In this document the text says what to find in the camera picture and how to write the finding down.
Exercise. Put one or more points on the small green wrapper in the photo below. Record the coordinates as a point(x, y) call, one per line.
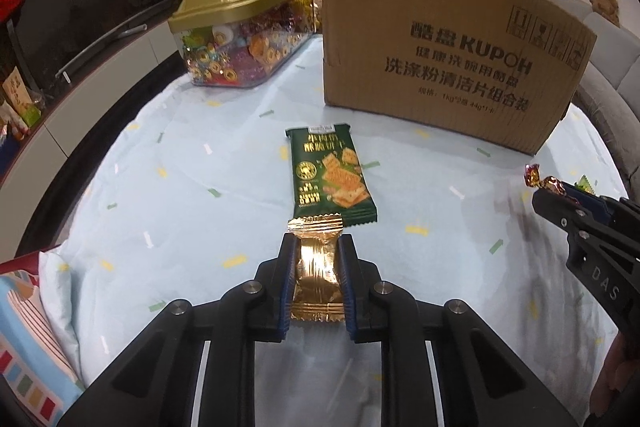
point(585, 186)

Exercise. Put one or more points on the gold foil snack packet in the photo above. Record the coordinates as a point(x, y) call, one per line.
point(317, 272)

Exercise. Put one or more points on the person's right hand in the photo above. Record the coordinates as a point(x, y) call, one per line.
point(622, 372)

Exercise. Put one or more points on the grey and black television cabinet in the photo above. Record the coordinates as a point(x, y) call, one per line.
point(100, 107)

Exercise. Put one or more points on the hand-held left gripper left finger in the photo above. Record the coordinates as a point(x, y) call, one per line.
point(282, 287)

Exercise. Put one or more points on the snack packets beside cabinet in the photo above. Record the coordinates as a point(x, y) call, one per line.
point(17, 107)

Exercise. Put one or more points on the brown plush toy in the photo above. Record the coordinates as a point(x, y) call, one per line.
point(606, 7)

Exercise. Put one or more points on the green cracker packet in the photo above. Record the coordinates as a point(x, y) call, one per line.
point(330, 177)

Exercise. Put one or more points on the grey curved sofa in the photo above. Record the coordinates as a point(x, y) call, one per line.
point(610, 77)

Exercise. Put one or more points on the gold twist-wrapped candy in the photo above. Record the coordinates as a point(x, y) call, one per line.
point(550, 184)

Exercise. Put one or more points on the brown cardboard box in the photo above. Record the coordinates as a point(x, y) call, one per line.
point(450, 32)

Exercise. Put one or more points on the colourful striped cushion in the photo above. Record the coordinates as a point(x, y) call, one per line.
point(30, 347)

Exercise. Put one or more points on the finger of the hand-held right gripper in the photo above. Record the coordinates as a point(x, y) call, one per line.
point(590, 203)
point(557, 212)

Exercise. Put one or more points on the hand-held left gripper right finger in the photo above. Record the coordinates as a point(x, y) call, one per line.
point(352, 297)

